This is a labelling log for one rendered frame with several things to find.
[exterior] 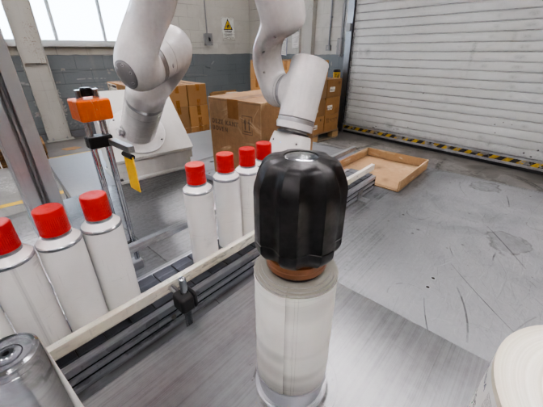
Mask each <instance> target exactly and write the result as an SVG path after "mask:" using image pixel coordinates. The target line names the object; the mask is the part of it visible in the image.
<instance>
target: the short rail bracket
mask: <svg viewBox="0 0 543 407"><path fill-rule="evenodd" d="M178 282H179V290H178V291H176V292H174V293H173V295H172V296H173V301H174V305H175V307H176V308H177V309H178V310H179V311H180V312H181V313H182V314H184V316H185V321H186V325H187V327H188V326H189V325H191V324H192V323H193V319H192V309H194V307H196V306H197V305H198V299H197V293H196V292H195V291H194V290H193V289H191V288H190V287H189V286H187V281H186V278H185V277H183V276H181V277H179V279H178Z"/></svg>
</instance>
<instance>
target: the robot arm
mask: <svg viewBox="0 0 543 407"><path fill-rule="evenodd" d="M177 2H178V0H129V2H128V7H127V10H126V12H125V15H124V18H123V21H122V24H121V25H120V30H119V32H118V36H117V38H116V43H115V47H114V53H113V63H114V67H115V70H116V74H117V75H118V77H119V79H120V80H121V81H122V82H123V83H124V84H125V85H126V87H125V91H124V102H123V109H122V110H120V111H118V112H117V113H115V114H114V115H113V116H114V117H113V119H110V122H109V132H110V134H112V136H113V138H116V139H118V140H120V141H123V142H126V143H128V144H131V145H134V148H135V153H136V154H147V153H152V152H154V151H156V150H158V149H159V148H160V147H161V146H162V144H163V142H164V140H165V135H166V134H165V129H164V127H163V125H162V123H161V122H160V119H161V117H162V112H163V109H164V107H165V104H166V100H167V98H168V97H169V96H170V94H171V93H172V91H173V90H174V89H175V87H176V86H177V85H178V84H179V82H180V81H181V80H182V78H183V76H184V75H185V73H186V72H187V70H188V68H189V66H190V64H191V61H192V44H191V41H190V40H189V38H188V36H187V35H186V33H185V32H184V31H183V30H181V29H180V28H179V27H176V26H174V25H170V23H171V21H172V19H173V17H174V14H175V9H176V6H177ZM255 4H256V7H257V10H258V12H259V18H260V27H259V32H258V34H257V36H256V39H255V43H254V47H253V54H252V57H253V66H254V70H255V75H256V77H257V81H258V84H259V87H260V90H261V92H262V94H263V97H264V98H265V100H266V101H267V102H268V103H269V104H270V105H272V106H274V107H280V113H279V116H278V119H277V120H276V126H279V127H280V129H279V128H277V131H274V132H273V134H272V136H271V139H270V142H271V152H272V153H274V152H281V151H284V150H286V149H306V150H310V138H309V136H307V133H309V134H312V131H313V128H314V122H315V119H316V115H317V112H318V107H319V103H320V100H321V97H322V91H323V87H324V84H325V80H326V75H327V71H328V68H329V64H328V63H327V61H325V60H324V59H322V58H321V57H317V56H314V55H310V54H303V53H300V54H296V55H294V56H293V57H292V59H291V63H290V66H289V70H288V72H287V73H285V71H284V67H283V62H282V56H281V49H282V44H283V42H284V39H286V38H287V37H289V36H291V35H292V34H294V33H296V32H297V31H299V30H300V29H301V27H302V26H303V24H304V22H305V1H304V0H255Z"/></svg>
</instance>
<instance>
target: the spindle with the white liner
mask: <svg viewBox="0 0 543 407"><path fill-rule="evenodd" d="M347 193H348V184H347V177H346V175H345V172H344V169H343V167H342V164H341V163H340V161H339V160H338V159H337V158H336V157H332V156H329V155H328V154H327V153H325V152H322V151H318V150H306V149H286V150H284V151H281V152H274V153H270V154H268V155H267V156H266V157H265V158H264V159H263V160H262V162H261V164H260V166H259V169H258V172H257V175H256V179H255V183H254V189H253V196H254V223H255V246H256V248H257V250H258V251H259V253H260V255H259V256H258V258H257V259H256V261H255V265H254V275H255V311H256V318H255V324H256V353H257V357H256V370H257V371H256V377H255V378H256V387H257V390H258V393H259V395H260V397H261V398H262V400H263V402H264V403H265V404H266V405H267V406H268V407H316V406H317V405H318V404H319V403H320V401H321V400H322V398H323V396H324V393H325V390H326V373H327V360H328V352H329V343H330V335H331V328H332V318H333V313H334V308H335V293H336V288H337V282H338V278H339V270H338V267H337V265H336V263H335V261H334V259H333V257H334V252H335V251H336V250H337V249H338V248H339V247H340V246H341V242H342V236H343V224H344V218H345V211H346V205H347Z"/></svg>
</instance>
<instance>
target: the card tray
mask: <svg viewBox="0 0 543 407"><path fill-rule="evenodd" d="M428 161H429V160H428V159H424V158H420V157H413V156H409V155H405V154H400V153H393V152H389V151H385V150H381V149H374V148H369V147H368V148H366V149H362V150H361V151H359V152H357V153H354V154H352V155H351V156H348V157H345V158H344V159H342V160H340V163H341V164H342V167H343V169H344V170H345V169H351V168H352V169H355V170H362V169H363V168H365V167H366V166H369V165H370V164H375V166H374V170H372V171H371V172H369V173H370V174H373V175H375V176H376V180H375V184H374V186H377V187H382V188H385V189H388V190H391V191H396V192H399V191H400V190H401V189H402V188H403V187H405V186H406V185H407V184H409V183H410V182H411V181H412V180H414V179H415V178H416V177H418V176H419V175H420V174H421V173H422V172H424V171H425V170H426V169H427V164H428Z"/></svg>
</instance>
